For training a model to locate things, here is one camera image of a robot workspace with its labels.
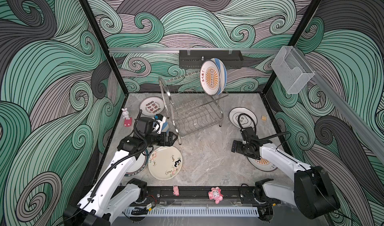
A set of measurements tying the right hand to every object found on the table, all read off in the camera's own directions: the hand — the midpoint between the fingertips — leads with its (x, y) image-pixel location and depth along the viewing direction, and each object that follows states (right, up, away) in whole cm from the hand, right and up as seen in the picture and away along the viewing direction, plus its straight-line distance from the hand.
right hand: (239, 149), depth 88 cm
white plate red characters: (-59, +26, +23) cm, 68 cm away
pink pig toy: (-17, -17, -17) cm, 29 cm away
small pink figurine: (-37, -16, -15) cm, 43 cm away
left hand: (-40, +12, -13) cm, 43 cm away
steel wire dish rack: (-29, +23, +14) cm, 39 cm away
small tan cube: (+23, +18, +16) cm, 33 cm away
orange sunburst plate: (-18, +42, -8) cm, 46 cm away
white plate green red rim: (-58, -7, -5) cm, 59 cm away
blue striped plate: (-47, +12, +11) cm, 49 cm away
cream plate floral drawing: (-44, -6, -5) cm, 45 cm away
